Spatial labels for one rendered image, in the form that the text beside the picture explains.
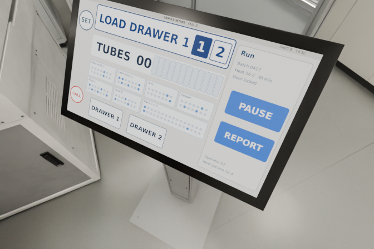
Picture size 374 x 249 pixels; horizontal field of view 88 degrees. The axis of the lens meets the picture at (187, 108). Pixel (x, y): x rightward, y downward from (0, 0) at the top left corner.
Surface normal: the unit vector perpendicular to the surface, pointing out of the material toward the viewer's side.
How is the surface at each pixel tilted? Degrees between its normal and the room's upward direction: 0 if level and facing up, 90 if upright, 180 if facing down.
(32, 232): 0
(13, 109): 90
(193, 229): 3
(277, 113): 50
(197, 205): 5
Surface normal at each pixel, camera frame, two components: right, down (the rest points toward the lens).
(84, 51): -0.33, 0.18
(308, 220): 0.00, -0.59
